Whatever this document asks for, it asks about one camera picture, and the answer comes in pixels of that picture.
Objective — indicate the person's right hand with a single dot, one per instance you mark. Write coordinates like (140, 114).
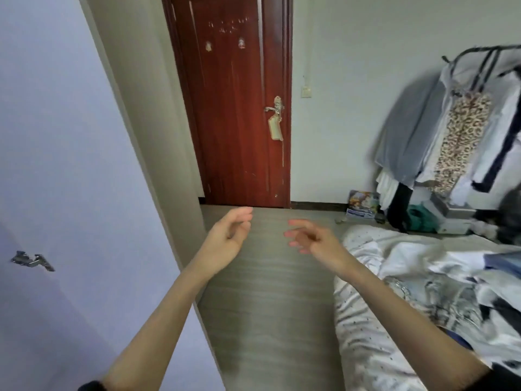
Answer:
(323, 244)

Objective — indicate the person's left hand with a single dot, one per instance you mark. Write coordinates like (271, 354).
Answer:
(222, 242)

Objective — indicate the person's right fingers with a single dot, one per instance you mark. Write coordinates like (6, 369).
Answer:
(301, 236)

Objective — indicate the person's left fingers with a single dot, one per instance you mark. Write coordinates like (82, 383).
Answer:
(241, 217)

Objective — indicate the person's left forearm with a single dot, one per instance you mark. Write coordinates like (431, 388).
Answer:
(163, 321)

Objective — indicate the person's right forearm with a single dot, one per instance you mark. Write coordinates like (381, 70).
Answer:
(407, 329)

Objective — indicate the colourful printed box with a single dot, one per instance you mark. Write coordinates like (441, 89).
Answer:
(362, 204)

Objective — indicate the cream hanging door tag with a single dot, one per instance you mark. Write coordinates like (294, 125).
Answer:
(275, 129)

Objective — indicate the white hanging garment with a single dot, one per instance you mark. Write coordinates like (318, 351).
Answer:
(388, 189)

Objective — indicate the red-brown wooden door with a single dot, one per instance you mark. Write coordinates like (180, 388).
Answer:
(232, 118)

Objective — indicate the black hanging garment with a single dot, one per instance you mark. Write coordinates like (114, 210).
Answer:
(399, 207)

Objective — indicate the green bag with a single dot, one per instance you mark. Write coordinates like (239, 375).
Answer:
(421, 219)

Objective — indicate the grey and white box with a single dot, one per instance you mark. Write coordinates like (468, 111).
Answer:
(451, 217)

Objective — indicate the grey hanging garment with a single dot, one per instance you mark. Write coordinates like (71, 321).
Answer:
(411, 130)

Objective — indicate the small door sticker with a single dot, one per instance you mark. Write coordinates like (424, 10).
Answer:
(241, 43)
(209, 46)

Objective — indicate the white printed cloth pile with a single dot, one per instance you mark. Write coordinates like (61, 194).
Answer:
(468, 289)

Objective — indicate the leopard print hanging garment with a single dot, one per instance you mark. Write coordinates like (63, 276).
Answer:
(462, 142)

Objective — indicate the white panel door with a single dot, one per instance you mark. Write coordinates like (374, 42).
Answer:
(61, 158)

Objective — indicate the white garment with black stripes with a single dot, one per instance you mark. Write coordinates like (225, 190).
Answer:
(502, 130)

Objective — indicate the black clothes rack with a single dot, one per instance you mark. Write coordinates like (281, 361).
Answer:
(480, 50)

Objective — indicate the white wall switch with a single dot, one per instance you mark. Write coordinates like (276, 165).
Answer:
(306, 91)

